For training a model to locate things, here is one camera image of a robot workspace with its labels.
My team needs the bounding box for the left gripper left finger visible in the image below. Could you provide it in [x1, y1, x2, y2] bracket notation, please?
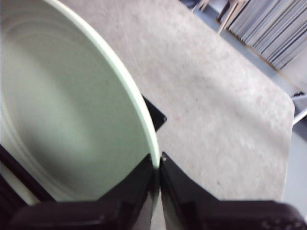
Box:
[7, 154, 159, 230]

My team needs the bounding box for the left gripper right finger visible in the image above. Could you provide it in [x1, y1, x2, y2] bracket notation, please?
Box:
[159, 150, 307, 230]

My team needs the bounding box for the green round plate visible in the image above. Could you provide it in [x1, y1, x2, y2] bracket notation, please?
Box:
[0, 0, 161, 216]

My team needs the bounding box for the black plastic plate rack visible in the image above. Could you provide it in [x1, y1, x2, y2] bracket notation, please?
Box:
[0, 94, 168, 216]

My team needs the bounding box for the pale wooden slat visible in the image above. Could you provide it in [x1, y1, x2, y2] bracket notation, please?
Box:
[217, 0, 243, 35]

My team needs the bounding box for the stack of grey sheets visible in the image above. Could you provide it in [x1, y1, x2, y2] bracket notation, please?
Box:
[215, 0, 307, 70]

